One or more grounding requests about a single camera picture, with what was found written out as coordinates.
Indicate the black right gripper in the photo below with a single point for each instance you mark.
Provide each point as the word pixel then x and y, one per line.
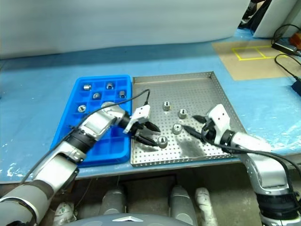
pixel 209 131

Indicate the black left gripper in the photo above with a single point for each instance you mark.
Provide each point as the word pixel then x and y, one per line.
pixel 139 130

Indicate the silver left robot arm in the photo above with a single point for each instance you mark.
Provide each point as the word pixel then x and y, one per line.
pixel 58 162

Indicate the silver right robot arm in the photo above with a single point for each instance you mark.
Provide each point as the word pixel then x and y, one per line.
pixel 265 169

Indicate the perforated steel tray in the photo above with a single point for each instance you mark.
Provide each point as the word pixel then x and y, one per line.
pixel 202 94

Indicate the blue plastic compartment tray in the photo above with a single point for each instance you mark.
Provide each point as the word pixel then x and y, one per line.
pixel 70 127

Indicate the metal roller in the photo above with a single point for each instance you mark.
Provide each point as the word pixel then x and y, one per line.
pixel 166 105
pixel 87 87
pixel 122 94
pixel 182 113
pixel 162 141
pixel 96 95
pixel 109 85
pixel 176 128
pixel 81 108

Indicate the grey rounded robot leg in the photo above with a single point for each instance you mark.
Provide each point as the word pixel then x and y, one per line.
pixel 114 203
pixel 181 203

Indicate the white shoe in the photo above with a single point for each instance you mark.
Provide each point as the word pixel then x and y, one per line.
pixel 63 212
pixel 205 202

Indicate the brown mat with yellow tape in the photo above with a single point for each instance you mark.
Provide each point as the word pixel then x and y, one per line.
pixel 249 63

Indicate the grey robot torso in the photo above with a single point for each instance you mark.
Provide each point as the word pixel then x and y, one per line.
pixel 127 220

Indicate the dark blue box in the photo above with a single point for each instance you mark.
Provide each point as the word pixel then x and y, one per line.
pixel 297 86

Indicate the black power adapter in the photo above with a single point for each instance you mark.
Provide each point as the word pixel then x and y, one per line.
pixel 284 47

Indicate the black equipment stand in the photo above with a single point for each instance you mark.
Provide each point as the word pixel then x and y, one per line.
pixel 249 16

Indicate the orange device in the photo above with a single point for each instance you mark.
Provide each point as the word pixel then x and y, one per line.
pixel 296 38

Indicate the white panel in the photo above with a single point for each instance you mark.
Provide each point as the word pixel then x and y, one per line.
pixel 275 16

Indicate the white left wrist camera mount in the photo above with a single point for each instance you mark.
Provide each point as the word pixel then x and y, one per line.
pixel 140 113

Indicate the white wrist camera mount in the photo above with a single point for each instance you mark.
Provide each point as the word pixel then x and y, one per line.
pixel 219 118
pixel 140 113

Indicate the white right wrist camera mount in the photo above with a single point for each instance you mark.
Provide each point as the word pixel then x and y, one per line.
pixel 219 118

